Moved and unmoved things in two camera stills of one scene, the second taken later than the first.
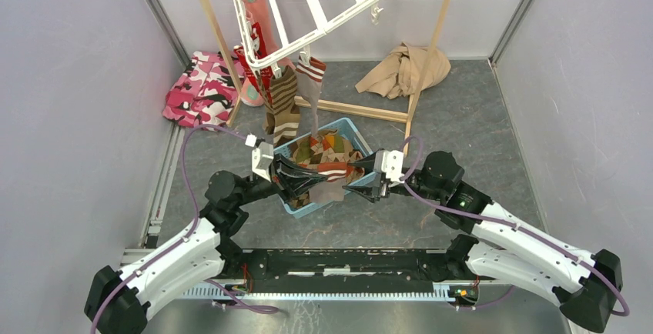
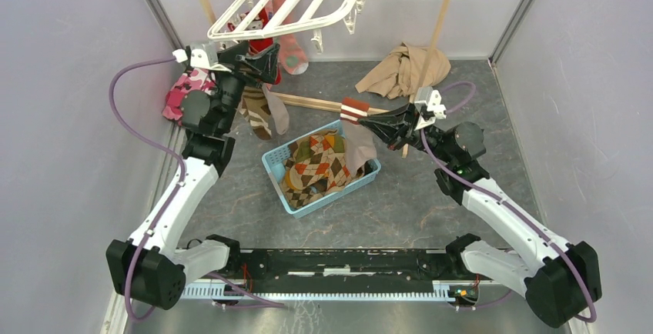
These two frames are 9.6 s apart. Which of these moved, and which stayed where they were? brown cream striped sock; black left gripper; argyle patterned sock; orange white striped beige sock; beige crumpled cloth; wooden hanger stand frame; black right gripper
Moved: orange white striped beige sock; black left gripper; black right gripper; brown cream striped sock
Stayed: argyle patterned sock; wooden hanger stand frame; beige crumpled cloth
